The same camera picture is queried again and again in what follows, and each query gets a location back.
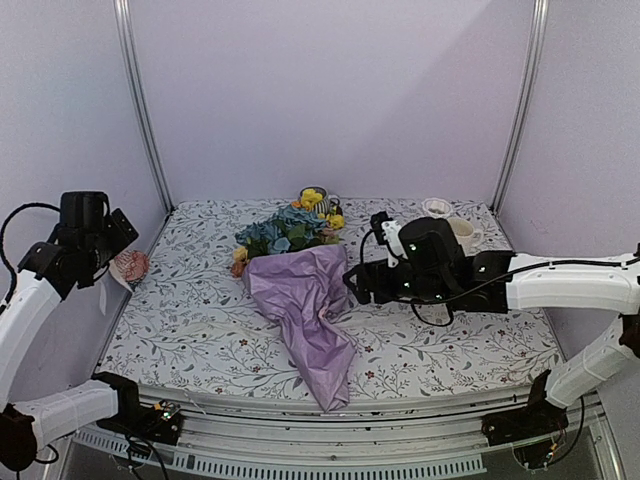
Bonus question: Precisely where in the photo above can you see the striped grey cup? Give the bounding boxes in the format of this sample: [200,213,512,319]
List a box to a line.
[312,186,340,214]

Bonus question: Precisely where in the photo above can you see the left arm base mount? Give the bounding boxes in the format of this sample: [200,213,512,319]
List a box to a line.
[96,399,184,446]

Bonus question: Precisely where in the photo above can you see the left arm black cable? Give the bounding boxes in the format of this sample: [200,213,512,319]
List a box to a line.
[0,202,64,301]

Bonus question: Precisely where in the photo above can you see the cream mug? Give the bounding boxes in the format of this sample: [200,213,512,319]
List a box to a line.
[447,217,484,251]

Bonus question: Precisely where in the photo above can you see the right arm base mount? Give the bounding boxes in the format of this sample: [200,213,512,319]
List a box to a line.
[481,401,569,470]

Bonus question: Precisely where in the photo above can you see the purple pink wrapping paper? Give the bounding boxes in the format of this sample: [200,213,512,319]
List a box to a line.
[243,244,356,412]

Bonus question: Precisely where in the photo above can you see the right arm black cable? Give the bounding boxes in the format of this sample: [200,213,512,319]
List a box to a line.
[409,244,640,329]

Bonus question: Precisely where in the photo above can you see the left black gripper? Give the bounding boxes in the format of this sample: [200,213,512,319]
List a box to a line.
[86,206,138,275]

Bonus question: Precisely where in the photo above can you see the white ribbed vase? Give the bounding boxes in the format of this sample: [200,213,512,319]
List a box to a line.
[421,198,453,219]

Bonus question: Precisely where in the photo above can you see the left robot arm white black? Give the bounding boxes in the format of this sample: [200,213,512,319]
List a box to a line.
[1,191,149,474]

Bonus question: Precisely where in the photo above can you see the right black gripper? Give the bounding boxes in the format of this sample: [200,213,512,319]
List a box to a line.
[342,259,452,306]

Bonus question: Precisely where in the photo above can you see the red patterned bowl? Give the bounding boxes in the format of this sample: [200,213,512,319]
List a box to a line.
[109,250,150,292]

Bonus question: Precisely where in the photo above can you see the floral patterned tablecloth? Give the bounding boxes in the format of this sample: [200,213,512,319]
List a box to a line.
[99,199,562,403]

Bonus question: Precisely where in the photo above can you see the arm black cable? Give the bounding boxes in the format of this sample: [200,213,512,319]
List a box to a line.
[409,244,640,329]
[0,202,64,301]

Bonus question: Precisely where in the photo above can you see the front aluminium rail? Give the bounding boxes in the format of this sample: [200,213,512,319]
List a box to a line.
[43,387,626,479]

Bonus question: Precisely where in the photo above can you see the left aluminium frame post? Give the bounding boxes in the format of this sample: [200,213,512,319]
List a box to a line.
[113,0,175,215]

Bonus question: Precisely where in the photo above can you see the artificial flower bouquet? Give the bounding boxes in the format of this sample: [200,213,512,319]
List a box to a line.
[230,187,345,278]

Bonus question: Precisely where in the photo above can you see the aluminium frame post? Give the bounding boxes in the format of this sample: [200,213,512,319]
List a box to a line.
[491,0,549,217]
[113,0,175,215]

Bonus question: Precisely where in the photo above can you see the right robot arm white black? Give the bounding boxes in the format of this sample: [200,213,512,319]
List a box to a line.
[343,212,639,436]

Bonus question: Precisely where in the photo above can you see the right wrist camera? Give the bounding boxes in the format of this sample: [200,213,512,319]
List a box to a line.
[370,211,406,268]

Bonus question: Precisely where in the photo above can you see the right aluminium frame post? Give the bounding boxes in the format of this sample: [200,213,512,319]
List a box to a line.
[491,0,549,217]

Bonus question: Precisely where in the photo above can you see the cream ribbon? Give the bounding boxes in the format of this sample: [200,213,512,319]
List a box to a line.
[186,322,284,340]

